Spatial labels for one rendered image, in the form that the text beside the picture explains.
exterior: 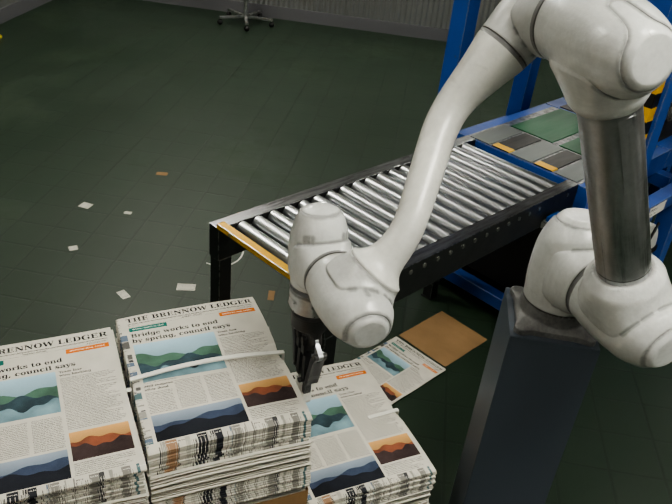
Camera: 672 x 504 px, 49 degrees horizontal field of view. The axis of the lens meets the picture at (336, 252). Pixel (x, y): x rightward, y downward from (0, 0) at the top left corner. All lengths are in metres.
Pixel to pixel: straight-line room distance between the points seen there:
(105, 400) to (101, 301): 2.07
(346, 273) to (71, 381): 0.54
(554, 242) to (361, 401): 0.55
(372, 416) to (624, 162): 0.77
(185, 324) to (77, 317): 1.85
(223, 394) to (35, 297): 2.21
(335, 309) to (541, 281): 0.65
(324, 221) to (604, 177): 0.47
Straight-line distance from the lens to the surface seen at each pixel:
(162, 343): 1.45
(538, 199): 2.79
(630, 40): 1.10
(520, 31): 1.25
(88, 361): 1.42
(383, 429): 1.64
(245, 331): 1.48
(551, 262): 1.62
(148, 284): 3.48
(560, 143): 3.37
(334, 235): 1.24
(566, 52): 1.15
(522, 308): 1.73
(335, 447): 1.58
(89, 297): 3.43
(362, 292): 1.13
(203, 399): 1.33
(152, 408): 1.32
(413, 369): 3.08
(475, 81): 1.26
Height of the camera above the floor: 1.98
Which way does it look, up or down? 32 degrees down
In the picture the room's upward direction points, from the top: 6 degrees clockwise
